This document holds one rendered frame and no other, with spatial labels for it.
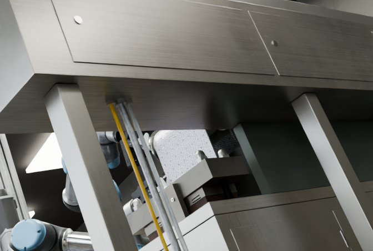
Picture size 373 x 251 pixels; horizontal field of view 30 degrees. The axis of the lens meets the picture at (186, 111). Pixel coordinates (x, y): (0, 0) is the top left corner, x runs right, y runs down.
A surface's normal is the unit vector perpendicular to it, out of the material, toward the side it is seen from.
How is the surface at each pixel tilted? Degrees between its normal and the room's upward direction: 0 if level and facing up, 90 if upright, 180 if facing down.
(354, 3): 90
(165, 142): 90
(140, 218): 90
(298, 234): 90
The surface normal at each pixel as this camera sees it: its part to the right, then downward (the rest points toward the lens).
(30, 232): -0.19, -0.37
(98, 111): 0.36, 0.86
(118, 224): 0.61, -0.51
